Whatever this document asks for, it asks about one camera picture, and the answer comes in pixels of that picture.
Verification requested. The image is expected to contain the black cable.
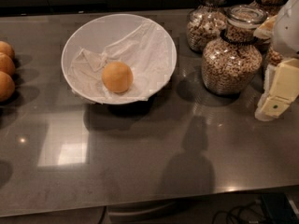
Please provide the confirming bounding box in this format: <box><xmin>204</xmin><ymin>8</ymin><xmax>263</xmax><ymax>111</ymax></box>
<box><xmin>211</xmin><ymin>201</ymin><xmax>265</xmax><ymax>224</ymax></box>

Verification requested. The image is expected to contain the white paper napkin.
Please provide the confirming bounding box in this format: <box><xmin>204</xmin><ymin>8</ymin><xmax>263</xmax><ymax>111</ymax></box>
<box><xmin>66</xmin><ymin>20</ymin><xmax>176</xmax><ymax>105</ymax></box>

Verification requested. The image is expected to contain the back left glass jar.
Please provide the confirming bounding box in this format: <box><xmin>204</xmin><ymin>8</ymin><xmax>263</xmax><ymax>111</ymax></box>
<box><xmin>186</xmin><ymin>0</ymin><xmax>226</xmax><ymax>52</ymax></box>

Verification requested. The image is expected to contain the orange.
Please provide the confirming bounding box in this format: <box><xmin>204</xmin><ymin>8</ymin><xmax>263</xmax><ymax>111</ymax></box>
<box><xmin>0</xmin><ymin>71</ymin><xmax>15</xmax><ymax>102</ymax></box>
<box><xmin>102</xmin><ymin>62</ymin><xmax>133</xmax><ymax>93</ymax></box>
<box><xmin>0</xmin><ymin>41</ymin><xmax>15</xmax><ymax>59</ymax></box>
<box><xmin>0</xmin><ymin>52</ymin><xmax>16</xmax><ymax>76</ymax></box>

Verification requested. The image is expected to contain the front glass cereal jar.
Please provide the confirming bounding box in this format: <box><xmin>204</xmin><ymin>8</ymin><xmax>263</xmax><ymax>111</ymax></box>
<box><xmin>201</xmin><ymin>5</ymin><xmax>267</xmax><ymax>95</ymax></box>

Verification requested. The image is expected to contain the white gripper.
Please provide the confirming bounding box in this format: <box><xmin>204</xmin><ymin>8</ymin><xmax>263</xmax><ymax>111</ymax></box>
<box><xmin>253</xmin><ymin>0</ymin><xmax>299</xmax><ymax>121</ymax></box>

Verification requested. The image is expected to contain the white bowl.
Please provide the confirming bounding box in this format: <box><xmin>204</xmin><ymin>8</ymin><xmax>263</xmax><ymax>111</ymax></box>
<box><xmin>60</xmin><ymin>13</ymin><xmax>178</xmax><ymax>105</ymax></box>

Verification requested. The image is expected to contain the black power adapter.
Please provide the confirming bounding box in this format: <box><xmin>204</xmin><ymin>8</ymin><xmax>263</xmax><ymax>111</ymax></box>
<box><xmin>261</xmin><ymin>193</ymin><xmax>299</xmax><ymax>224</ymax></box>

